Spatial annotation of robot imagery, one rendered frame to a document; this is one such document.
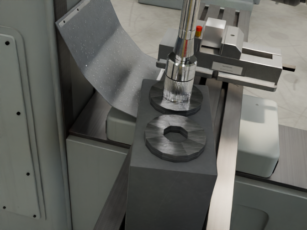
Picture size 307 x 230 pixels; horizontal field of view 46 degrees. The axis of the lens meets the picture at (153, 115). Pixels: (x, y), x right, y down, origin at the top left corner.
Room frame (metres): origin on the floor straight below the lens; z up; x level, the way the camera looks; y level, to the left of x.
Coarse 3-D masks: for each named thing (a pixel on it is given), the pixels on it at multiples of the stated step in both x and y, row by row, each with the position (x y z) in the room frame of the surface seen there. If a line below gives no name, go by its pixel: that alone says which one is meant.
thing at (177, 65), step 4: (172, 52) 0.50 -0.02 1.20; (168, 56) 0.49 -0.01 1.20; (172, 56) 0.49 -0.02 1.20; (192, 56) 0.50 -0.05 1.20; (168, 60) 0.48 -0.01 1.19; (172, 60) 0.48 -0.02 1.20; (176, 60) 0.48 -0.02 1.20; (188, 60) 0.48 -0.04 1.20; (192, 60) 0.49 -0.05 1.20; (196, 60) 0.49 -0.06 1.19; (168, 64) 0.48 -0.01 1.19; (172, 64) 0.47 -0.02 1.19; (176, 64) 0.47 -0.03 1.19; (180, 64) 0.47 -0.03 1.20; (184, 64) 0.47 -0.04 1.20; (188, 64) 0.47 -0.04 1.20; (192, 64) 0.47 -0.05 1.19; (196, 64) 0.49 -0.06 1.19; (176, 68) 0.47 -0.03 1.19; (180, 68) 0.47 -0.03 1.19; (184, 68) 0.47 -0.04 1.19; (188, 68) 0.47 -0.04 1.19; (192, 68) 0.47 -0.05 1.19
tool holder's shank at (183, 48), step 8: (184, 0) 0.48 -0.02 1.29; (192, 0) 0.48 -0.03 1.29; (200, 0) 0.49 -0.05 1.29; (184, 8) 0.48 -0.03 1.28; (192, 8) 0.48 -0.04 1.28; (184, 16) 0.48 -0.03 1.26; (192, 16) 0.48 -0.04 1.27; (184, 24) 0.48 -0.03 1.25; (192, 24) 0.48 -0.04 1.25; (184, 32) 0.48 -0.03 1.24; (192, 32) 0.48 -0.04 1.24; (176, 40) 0.49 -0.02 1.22; (184, 40) 0.48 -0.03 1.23; (192, 40) 0.48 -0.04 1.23; (176, 48) 0.48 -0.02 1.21; (184, 48) 0.48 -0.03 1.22; (192, 48) 0.48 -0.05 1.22; (176, 56) 0.48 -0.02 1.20; (184, 56) 0.48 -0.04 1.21
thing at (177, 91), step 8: (168, 72) 0.48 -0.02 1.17; (176, 72) 0.47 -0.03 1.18; (184, 72) 0.47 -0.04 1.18; (192, 72) 0.48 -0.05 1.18; (168, 80) 0.48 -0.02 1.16; (176, 80) 0.47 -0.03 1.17; (184, 80) 0.47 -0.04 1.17; (192, 80) 0.48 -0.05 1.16; (168, 88) 0.47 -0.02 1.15; (176, 88) 0.47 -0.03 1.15; (184, 88) 0.47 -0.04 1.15; (168, 96) 0.47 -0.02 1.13; (176, 96) 0.47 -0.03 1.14; (184, 96) 0.47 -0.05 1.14
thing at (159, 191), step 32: (160, 96) 0.48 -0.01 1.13; (192, 96) 0.49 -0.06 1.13; (160, 128) 0.40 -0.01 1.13; (192, 128) 0.41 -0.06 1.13; (160, 160) 0.35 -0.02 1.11; (192, 160) 0.36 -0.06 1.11; (128, 192) 0.33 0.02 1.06; (160, 192) 0.33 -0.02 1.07; (192, 192) 0.33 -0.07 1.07; (128, 224) 0.33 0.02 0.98; (160, 224) 0.33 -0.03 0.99; (192, 224) 0.33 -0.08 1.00
